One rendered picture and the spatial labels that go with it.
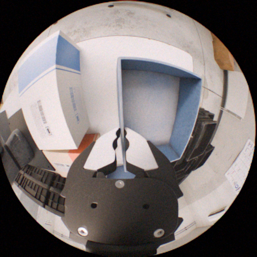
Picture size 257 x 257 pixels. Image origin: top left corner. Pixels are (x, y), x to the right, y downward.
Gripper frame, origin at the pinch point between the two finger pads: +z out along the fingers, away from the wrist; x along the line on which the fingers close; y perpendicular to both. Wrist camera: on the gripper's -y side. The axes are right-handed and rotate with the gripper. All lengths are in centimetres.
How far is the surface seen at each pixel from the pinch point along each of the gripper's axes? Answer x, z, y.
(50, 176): -40.7, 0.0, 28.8
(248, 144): 260, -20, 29
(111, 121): -2.6, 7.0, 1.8
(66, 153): -12.0, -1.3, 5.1
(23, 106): -18.6, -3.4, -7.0
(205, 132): 84, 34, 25
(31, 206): -326, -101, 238
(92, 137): -7.5, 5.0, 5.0
